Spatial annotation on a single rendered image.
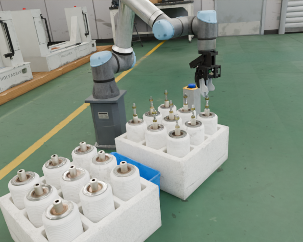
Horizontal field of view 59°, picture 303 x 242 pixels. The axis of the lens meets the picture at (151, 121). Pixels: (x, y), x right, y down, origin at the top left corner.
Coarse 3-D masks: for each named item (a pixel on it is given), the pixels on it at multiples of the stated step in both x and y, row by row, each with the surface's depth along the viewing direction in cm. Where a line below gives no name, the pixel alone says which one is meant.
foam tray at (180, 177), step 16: (224, 128) 128; (128, 144) 121; (144, 144) 122; (208, 144) 116; (224, 144) 129; (144, 160) 118; (160, 160) 111; (176, 160) 105; (192, 160) 108; (208, 160) 119; (224, 160) 133; (160, 176) 114; (176, 176) 108; (192, 176) 111; (208, 176) 123; (176, 192) 111; (192, 192) 114
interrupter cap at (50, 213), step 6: (66, 204) 75; (72, 204) 74; (48, 210) 73; (54, 210) 73; (66, 210) 72; (72, 210) 72; (48, 216) 71; (54, 216) 71; (60, 216) 71; (66, 216) 71
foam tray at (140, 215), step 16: (112, 192) 94; (144, 192) 89; (16, 208) 86; (80, 208) 85; (128, 208) 82; (144, 208) 88; (16, 224) 82; (32, 224) 79; (96, 224) 77; (112, 224) 79; (128, 224) 84; (144, 224) 90; (160, 224) 98; (16, 240) 93; (32, 240) 74; (80, 240) 72; (96, 240) 75; (112, 240) 80; (128, 240) 86; (144, 240) 92
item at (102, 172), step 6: (90, 162) 95; (114, 162) 95; (90, 168) 95; (96, 168) 92; (102, 168) 92; (108, 168) 93; (96, 174) 94; (102, 174) 93; (108, 174) 94; (102, 180) 94; (108, 180) 95
